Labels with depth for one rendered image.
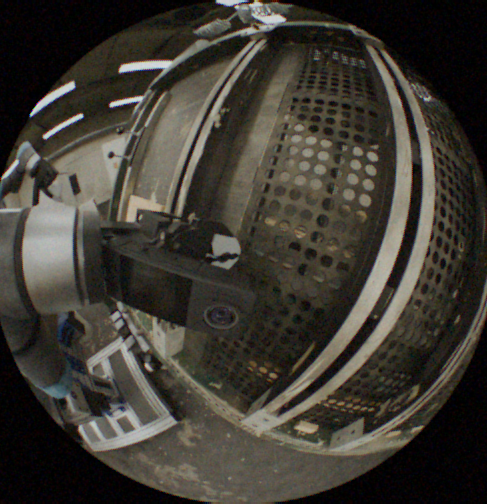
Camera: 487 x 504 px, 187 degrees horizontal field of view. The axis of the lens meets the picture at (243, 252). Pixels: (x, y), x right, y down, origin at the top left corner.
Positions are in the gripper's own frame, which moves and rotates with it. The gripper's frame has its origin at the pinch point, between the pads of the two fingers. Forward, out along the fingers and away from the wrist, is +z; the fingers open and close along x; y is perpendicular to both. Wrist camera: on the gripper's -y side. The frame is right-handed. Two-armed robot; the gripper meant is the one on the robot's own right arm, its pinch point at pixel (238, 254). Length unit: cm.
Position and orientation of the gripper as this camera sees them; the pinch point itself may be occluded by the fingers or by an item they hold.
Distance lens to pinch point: 23.5
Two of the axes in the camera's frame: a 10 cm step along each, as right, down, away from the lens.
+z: 4.8, -0.5, 8.7
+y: -8.1, -3.9, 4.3
